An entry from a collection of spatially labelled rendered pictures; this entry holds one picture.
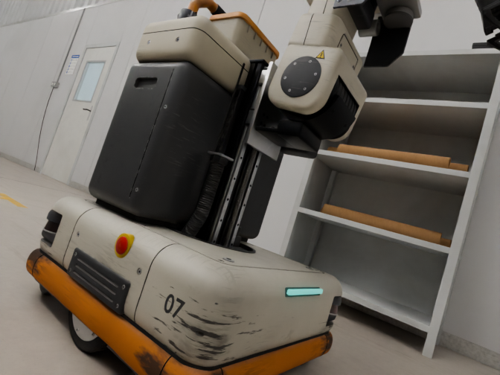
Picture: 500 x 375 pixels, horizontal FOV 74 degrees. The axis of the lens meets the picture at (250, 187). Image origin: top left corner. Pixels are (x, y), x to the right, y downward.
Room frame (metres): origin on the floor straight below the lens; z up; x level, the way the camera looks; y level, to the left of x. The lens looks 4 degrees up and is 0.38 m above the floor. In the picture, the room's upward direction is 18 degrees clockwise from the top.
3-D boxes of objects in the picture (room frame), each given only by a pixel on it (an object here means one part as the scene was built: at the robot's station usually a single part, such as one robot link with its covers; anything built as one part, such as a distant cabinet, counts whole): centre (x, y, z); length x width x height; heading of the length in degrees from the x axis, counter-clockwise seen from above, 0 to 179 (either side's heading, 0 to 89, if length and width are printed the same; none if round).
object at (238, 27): (1.04, 0.16, 0.87); 0.23 x 0.15 x 0.11; 143
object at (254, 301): (0.97, 0.07, 0.16); 0.67 x 0.64 x 0.25; 53
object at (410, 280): (1.98, -0.79, 0.78); 0.90 x 0.45 x 1.55; 54
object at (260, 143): (0.92, -0.10, 0.68); 0.28 x 0.27 x 0.25; 143
